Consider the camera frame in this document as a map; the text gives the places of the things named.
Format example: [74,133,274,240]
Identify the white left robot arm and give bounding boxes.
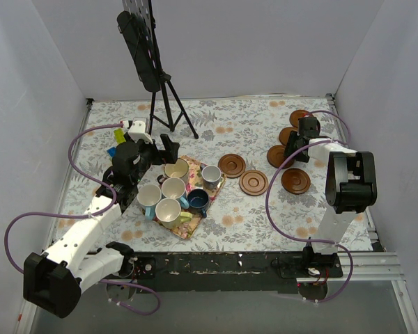
[23,134,180,318]

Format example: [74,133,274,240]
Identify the black tripod stand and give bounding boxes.
[148,72,199,139]

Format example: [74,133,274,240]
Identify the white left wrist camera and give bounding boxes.
[123,118,153,144]

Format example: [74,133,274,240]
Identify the cream enamel mug dark rim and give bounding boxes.
[157,159,190,184]

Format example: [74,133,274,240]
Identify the white mug blue handle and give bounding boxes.
[161,177,189,209]

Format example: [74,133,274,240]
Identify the white mug green handle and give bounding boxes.
[155,198,193,230]

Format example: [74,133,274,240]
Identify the floral serving tray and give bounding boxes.
[136,154,227,241]

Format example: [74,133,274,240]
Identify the colourful toy blocks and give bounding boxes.
[107,128,126,158]

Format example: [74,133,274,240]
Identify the floral table cloth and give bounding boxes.
[61,97,373,252]

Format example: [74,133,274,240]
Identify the brown wooden coaster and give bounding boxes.
[239,170,269,196]
[281,168,311,195]
[218,154,246,178]
[279,127,297,146]
[290,109,320,133]
[267,145,287,168]

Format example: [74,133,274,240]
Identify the small grey patterned cup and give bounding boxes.
[201,166,222,190]

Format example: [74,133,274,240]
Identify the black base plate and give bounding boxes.
[122,252,343,294]

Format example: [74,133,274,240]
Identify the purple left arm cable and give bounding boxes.
[3,120,161,316]

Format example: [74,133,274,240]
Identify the white mug light blue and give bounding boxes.
[137,184,162,220]

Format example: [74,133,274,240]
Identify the dark blue mug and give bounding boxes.
[187,189,210,218]

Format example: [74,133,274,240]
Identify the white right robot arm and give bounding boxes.
[285,116,377,277]

